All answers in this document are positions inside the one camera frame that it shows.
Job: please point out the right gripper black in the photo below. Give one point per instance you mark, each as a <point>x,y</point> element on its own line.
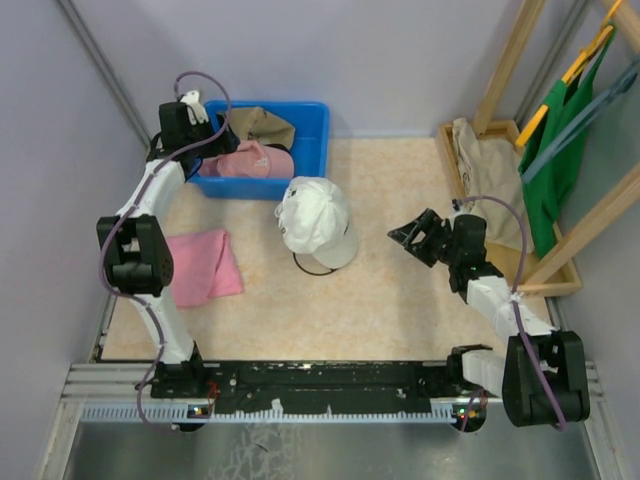
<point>431,223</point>

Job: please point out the tan baseball cap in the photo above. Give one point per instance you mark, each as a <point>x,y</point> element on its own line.
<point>256,123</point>

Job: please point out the white baseball cap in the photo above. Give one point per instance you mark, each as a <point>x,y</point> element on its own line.
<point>314,218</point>

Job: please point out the green tank top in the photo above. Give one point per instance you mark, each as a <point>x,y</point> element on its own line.
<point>548,192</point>

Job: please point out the black wire hat stand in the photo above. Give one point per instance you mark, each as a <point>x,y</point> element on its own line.
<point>316,270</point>

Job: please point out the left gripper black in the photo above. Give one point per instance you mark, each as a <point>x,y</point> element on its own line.
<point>223,144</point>

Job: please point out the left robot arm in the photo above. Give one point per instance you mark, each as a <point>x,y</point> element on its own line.
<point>135,260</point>

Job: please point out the beige cloth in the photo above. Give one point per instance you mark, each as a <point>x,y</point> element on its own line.
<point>490,167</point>

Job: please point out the blue plastic bin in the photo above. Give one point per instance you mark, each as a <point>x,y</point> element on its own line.
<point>311,121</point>

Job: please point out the pink baseball cap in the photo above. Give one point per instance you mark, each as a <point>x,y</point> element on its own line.
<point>253,160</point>

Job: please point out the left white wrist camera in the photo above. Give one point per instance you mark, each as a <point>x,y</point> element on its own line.
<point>196,111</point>

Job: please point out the pink folded cloth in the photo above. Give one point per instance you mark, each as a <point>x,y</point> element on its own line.
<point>205,268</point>

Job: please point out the grey blue hanger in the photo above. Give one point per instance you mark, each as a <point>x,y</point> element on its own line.
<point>583,119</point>

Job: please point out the aluminium rail frame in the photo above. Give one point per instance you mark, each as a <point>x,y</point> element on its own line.
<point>109,383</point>

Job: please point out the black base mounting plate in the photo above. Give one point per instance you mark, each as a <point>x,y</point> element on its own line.
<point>383,387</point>

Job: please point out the yellow hanger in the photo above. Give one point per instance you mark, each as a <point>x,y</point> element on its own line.
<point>587,54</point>

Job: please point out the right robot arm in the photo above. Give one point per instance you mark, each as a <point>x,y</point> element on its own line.
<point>520,340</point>

